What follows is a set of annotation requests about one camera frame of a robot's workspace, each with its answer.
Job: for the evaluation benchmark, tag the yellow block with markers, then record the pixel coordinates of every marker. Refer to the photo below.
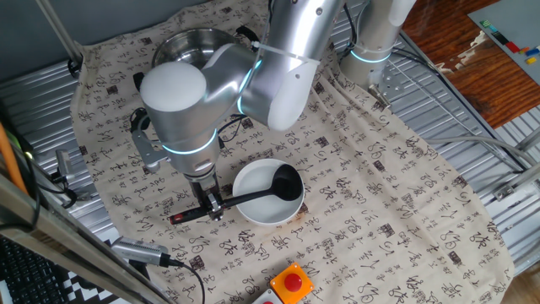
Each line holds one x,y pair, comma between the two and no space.
531,60

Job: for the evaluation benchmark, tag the grey metal pole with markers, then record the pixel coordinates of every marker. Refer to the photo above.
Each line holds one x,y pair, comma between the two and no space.
59,29

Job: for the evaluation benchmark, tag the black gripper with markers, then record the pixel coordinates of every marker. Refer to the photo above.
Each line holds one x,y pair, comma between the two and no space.
203,189

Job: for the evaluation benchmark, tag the green block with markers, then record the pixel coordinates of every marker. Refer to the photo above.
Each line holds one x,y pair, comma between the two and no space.
486,24

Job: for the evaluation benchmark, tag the white sheet with black marker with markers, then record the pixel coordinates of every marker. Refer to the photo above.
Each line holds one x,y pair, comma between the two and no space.
88,293

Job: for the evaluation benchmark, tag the dark camera stand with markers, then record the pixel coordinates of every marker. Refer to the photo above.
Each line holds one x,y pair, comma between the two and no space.
139,270

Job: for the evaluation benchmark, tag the grey ridged camera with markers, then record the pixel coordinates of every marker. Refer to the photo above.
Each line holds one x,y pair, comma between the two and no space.
139,250

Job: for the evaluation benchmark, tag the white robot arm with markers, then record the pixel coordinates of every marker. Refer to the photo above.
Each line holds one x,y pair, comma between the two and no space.
181,118

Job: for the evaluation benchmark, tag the white camera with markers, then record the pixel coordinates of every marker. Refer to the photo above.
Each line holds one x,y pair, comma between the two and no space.
65,162

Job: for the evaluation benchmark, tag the grey box red mushroom button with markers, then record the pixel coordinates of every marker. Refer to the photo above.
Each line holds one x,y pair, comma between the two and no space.
268,297

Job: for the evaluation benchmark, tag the white ceramic bowl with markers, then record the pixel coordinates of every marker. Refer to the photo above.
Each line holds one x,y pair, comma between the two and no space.
261,211

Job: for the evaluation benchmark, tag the aluminium frame bar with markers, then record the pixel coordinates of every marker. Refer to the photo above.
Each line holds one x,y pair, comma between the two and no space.
63,240

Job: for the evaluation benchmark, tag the black silver camera mount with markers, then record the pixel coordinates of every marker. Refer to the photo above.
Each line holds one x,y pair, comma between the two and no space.
63,186

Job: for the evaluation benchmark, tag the black keyboard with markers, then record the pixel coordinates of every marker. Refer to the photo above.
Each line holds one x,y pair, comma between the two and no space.
29,274

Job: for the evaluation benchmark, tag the silver profile rail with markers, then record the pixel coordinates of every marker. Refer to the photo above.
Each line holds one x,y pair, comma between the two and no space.
519,179
529,139

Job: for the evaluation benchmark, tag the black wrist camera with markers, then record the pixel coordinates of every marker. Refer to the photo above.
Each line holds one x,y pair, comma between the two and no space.
139,118

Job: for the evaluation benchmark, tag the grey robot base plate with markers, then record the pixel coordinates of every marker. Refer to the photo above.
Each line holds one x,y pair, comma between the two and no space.
394,86

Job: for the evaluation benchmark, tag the black pole clamp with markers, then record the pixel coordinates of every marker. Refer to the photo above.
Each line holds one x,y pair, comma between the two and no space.
75,67

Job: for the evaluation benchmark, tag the orange rod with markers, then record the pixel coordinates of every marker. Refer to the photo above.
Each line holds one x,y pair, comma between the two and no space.
10,160

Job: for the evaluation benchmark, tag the grey board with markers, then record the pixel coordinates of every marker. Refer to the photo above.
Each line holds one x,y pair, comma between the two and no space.
514,21

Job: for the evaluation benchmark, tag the blue block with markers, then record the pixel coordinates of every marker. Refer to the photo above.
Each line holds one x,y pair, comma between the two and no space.
532,52

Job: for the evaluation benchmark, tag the black block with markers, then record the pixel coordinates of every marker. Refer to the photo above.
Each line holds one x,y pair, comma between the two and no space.
500,38

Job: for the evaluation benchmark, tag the silver camera bracket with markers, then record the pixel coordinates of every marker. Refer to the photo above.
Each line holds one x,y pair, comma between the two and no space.
147,152

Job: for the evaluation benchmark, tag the beige calligraphy print tablecloth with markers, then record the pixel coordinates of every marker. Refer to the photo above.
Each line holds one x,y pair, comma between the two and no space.
379,211

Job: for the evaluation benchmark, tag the red block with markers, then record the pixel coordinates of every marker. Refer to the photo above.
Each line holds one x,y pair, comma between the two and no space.
512,47

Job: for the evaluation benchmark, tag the orange emergency stop box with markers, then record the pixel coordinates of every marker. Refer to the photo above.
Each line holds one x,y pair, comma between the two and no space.
291,283

